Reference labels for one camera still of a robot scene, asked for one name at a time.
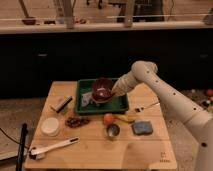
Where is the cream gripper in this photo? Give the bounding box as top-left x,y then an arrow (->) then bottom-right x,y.
112,72 -> 139,96

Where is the white handled brush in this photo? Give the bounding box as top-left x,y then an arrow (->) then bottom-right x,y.
29,137 -> 80,160

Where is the orange and yellow toy fruit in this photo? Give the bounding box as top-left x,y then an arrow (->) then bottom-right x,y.
103,113 -> 135,125

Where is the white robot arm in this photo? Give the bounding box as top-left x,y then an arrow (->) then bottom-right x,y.
112,61 -> 213,171

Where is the red bowl on shelf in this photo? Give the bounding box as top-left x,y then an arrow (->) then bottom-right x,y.
22,18 -> 36,25

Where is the white round container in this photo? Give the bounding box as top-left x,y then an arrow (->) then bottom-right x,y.
41,117 -> 60,136

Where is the dark red bowl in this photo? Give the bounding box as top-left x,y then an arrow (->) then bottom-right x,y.
92,78 -> 114,103

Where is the brown pine cone cluster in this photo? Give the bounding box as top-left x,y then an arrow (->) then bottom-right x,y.
65,117 -> 90,128

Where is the green plastic tray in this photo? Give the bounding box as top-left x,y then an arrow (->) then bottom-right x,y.
75,79 -> 129,115

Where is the blue sponge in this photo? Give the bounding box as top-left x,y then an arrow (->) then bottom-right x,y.
131,121 -> 153,135

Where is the small metal cup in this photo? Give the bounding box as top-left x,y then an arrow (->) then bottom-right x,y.
106,124 -> 120,139

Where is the dark rectangular block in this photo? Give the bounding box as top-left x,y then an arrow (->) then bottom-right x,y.
50,96 -> 72,113

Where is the black stand pole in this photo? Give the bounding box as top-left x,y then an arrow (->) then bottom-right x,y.
16,123 -> 28,171

